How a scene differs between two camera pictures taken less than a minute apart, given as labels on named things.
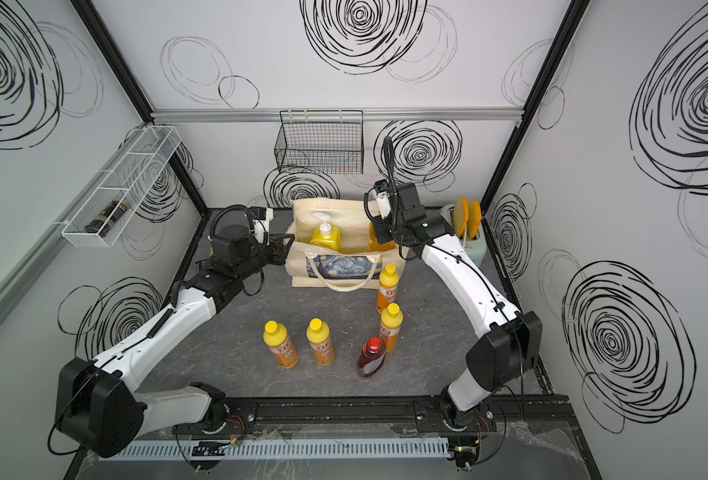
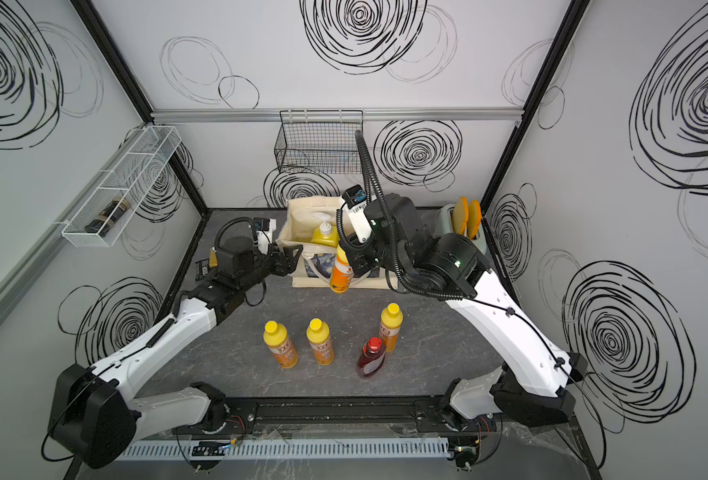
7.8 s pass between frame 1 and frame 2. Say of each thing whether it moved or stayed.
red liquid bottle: stayed
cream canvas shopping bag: moved
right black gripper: moved
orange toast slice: stayed
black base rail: stayed
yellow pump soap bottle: stayed
